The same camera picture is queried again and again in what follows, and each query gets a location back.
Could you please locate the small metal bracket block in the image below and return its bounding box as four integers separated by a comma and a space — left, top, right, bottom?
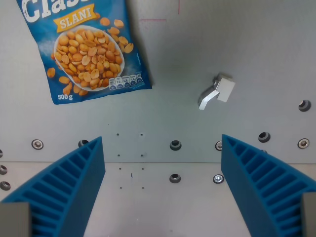
198, 72, 236, 111

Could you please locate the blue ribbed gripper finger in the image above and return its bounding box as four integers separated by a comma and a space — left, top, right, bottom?
221, 134, 316, 237
0, 136, 106, 237

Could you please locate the blue peanut snack bag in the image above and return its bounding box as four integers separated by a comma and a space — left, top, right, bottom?
16, 0, 153, 105

